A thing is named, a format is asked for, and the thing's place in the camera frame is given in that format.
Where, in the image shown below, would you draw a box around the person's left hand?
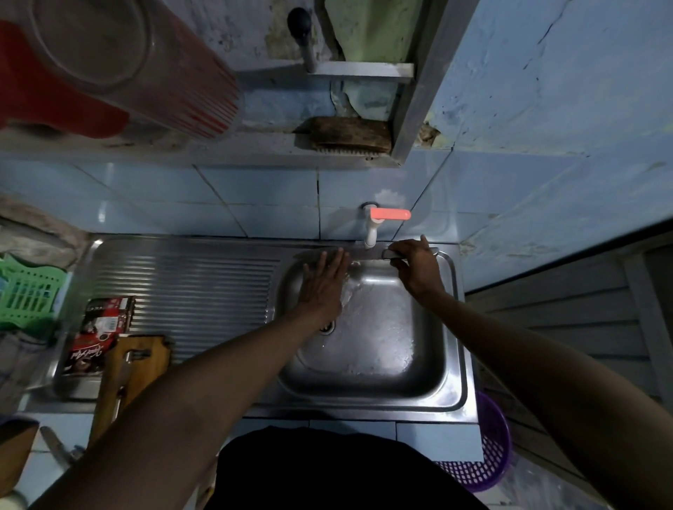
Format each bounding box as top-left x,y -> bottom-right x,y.
298,247 -> 351,322

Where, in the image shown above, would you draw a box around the person's right hand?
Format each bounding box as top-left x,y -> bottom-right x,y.
388,235 -> 447,303

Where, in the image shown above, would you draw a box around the small wooden cutting board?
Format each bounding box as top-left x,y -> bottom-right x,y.
86,336 -> 172,450

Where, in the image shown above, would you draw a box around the knives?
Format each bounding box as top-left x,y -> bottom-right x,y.
107,349 -> 154,421

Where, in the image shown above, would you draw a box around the person's right forearm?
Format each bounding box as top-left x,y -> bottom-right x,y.
420,291 -> 673,510

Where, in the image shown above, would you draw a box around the person's left forearm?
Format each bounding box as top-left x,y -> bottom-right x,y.
29,310 -> 327,510

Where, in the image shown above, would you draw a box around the person's black clothing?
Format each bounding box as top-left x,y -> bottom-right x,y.
202,425 -> 490,510

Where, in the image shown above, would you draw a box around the stainless steel sink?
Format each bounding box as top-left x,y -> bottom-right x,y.
18,235 -> 480,424

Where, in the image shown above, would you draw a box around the grey slatted wooden door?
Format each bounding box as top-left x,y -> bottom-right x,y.
465,230 -> 673,505

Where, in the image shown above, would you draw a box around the wooden scrub brush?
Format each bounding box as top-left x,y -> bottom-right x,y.
307,116 -> 394,156

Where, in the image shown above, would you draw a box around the purple plastic basket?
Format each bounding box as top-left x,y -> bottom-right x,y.
436,391 -> 514,494

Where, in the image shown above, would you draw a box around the red black sachet pack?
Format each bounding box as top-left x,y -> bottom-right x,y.
62,296 -> 137,375

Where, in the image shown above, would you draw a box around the red striped drinking glass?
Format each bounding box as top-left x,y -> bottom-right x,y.
26,0 -> 245,142

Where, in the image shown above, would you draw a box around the green plastic basket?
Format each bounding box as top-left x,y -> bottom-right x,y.
0,254 -> 69,332

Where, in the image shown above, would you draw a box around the checked dishcloth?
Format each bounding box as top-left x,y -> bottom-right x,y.
0,331 -> 53,416

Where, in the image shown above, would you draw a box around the red plastic cup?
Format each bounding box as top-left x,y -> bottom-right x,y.
0,20 -> 130,140

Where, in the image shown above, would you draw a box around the wooden knife block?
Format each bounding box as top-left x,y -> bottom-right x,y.
0,418 -> 41,497

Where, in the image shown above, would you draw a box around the white faucet orange handle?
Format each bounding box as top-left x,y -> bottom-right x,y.
361,202 -> 412,249

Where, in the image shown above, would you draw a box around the black knob handle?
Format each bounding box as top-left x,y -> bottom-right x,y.
287,7 -> 318,74

